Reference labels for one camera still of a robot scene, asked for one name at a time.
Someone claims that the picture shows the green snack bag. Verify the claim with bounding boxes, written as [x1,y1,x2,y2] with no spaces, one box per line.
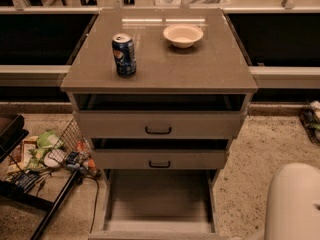
[36,131,63,149]

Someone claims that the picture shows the blue Pepsi can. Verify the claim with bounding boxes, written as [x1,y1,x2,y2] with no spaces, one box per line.
[112,33,136,77]

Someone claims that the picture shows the black wire basket right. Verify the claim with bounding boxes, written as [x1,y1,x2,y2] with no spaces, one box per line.
[299,100,320,145]

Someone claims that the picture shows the grey drawer cabinet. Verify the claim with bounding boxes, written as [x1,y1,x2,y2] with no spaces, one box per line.
[60,7,259,198]

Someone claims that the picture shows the white paper bowl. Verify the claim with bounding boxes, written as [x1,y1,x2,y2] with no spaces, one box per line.
[163,24,203,48]

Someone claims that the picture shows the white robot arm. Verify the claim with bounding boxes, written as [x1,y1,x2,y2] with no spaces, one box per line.
[244,163,320,240]

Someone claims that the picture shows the black wire basket left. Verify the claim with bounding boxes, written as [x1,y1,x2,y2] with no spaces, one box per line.
[48,120,101,178]

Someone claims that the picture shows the grey drawer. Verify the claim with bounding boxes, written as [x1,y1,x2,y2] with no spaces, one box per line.
[74,94,246,139]
[91,138,229,169]
[88,169,227,240]

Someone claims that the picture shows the black wire basket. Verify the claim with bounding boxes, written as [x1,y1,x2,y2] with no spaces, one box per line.
[48,120,101,178]
[299,100,320,145]

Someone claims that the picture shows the blue snack packet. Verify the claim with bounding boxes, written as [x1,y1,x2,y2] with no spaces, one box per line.
[14,172,40,193]

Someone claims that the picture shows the black power cable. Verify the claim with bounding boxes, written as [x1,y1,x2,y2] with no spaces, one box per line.
[81,175,101,233]

